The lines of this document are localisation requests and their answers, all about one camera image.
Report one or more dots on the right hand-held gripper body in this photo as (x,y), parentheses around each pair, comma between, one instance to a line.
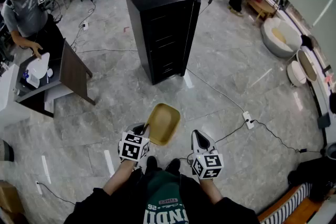
(208,165)

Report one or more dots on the dark wood panelled cabinet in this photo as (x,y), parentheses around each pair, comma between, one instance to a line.
(73,70)

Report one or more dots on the small black bag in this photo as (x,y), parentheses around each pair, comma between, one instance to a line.
(307,42)

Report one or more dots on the person's black right shoe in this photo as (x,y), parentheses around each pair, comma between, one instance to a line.
(173,165)

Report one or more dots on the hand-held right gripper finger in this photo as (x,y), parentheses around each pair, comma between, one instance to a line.
(209,144)
(195,141)

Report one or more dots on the dark blue-grey cube block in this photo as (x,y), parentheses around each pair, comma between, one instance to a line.
(323,120)

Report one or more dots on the cardboard box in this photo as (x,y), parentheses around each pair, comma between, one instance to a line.
(9,199)

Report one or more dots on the round white tan-topped stool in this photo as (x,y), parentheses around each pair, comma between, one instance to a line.
(307,65)

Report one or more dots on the white countertop appliance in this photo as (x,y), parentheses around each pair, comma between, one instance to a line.
(38,68)

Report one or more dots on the black power adapter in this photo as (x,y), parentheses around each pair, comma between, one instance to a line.
(303,150)
(210,1)

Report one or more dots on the striped orange sofa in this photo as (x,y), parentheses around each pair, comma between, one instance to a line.
(291,204)

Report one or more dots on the white round basin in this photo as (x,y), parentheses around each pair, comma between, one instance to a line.
(281,39)

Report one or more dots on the person's left forearm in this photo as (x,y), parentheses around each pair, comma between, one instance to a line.
(120,175)

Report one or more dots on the black mini fridge cabinet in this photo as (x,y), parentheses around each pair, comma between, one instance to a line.
(162,34)

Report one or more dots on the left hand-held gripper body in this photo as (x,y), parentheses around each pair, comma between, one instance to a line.
(132,148)

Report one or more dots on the cream plastic tray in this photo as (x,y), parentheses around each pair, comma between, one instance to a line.
(164,123)

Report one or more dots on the person's right forearm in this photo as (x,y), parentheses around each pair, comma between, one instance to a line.
(211,191)

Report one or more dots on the white power strip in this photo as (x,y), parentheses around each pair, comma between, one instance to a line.
(39,187)
(85,25)
(248,120)

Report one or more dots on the person's black left shoe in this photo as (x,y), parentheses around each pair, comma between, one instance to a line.
(151,164)

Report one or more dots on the person's black shoe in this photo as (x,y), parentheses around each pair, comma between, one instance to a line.
(173,165)
(151,164)

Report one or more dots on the white cabinet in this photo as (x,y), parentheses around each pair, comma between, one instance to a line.
(9,97)

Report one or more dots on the wooden bench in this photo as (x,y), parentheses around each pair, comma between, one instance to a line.
(261,6)

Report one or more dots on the large black bag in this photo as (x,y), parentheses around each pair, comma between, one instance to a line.
(333,102)

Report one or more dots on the person's black and green top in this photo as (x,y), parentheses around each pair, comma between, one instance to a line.
(162,191)

